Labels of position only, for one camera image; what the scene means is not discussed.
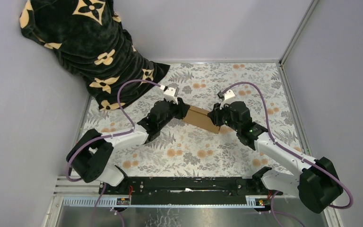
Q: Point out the aluminium frame rails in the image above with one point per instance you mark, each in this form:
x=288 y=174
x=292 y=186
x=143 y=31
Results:
x=313 y=181

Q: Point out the brown cardboard box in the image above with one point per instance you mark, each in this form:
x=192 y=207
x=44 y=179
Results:
x=198 y=117

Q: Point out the floral patterned table mat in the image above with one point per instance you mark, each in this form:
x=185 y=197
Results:
x=182 y=149

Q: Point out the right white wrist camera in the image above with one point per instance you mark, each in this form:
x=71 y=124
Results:
x=227 y=98

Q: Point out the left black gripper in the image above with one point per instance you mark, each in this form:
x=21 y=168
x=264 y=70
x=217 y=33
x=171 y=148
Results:
x=181 y=109

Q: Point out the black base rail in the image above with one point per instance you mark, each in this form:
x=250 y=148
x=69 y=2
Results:
x=188 y=190

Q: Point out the black floral plush blanket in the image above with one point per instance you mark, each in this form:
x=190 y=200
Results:
x=89 y=41

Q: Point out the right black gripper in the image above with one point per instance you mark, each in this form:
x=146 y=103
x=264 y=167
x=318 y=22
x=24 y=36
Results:
x=215 y=115

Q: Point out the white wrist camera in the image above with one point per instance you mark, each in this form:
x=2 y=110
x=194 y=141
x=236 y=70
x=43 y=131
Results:
x=170 y=94
x=227 y=98

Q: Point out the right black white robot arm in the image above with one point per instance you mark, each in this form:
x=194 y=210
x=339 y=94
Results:
x=313 y=181

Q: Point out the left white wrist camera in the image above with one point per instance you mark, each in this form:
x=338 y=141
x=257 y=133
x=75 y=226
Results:
x=170 y=94

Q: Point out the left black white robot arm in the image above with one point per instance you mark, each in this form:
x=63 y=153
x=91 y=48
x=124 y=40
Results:
x=90 y=156

